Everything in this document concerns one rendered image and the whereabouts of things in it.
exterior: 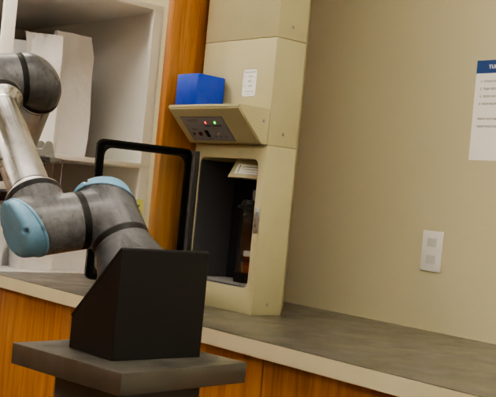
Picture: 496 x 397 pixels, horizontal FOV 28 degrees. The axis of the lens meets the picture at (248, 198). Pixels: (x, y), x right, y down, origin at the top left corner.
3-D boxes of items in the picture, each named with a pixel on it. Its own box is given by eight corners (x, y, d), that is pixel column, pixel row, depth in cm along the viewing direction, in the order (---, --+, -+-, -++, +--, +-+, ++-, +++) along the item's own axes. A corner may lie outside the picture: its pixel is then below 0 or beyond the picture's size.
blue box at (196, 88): (201, 109, 293) (204, 79, 293) (223, 109, 286) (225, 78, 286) (174, 105, 287) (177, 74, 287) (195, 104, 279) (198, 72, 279)
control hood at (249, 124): (195, 142, 296) (198, 109, 296) (268, 145, 271) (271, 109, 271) (164, 139, 288) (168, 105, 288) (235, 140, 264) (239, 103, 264)
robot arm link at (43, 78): (68, 39, 222) (26, 152, 261) (20, 42, 217) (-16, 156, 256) (81, 82, 218) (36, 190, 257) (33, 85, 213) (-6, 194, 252)
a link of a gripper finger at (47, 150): (67, 142, 270) (36, 139, 264) (65, 165, 270) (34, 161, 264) (62, 142, 272) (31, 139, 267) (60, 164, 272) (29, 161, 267)
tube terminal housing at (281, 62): (243, 299, 312) (266, 57, 312) (316, 315, 287) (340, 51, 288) (180, 299, 295) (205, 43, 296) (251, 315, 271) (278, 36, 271)
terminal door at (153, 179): (180, 283, 293) (193, 149, 293) (84, 279, 277) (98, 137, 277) (179, 283, 294) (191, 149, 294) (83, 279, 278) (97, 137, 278)
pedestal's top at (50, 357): (120, 396, 168) (122, 372, 168) (10, 362, 189) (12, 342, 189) (245, 383, 192) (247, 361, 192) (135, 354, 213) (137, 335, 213)
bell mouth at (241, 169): (260, 181, 301) (261, 163, 301) (300, 183, 288) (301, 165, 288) (215, 176, 289) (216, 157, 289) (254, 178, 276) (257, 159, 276)
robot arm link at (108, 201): (155, 217, 194) (132, 166, 201) (90, 227, 188) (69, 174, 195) (142, 254, 203) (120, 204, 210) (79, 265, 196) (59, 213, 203)
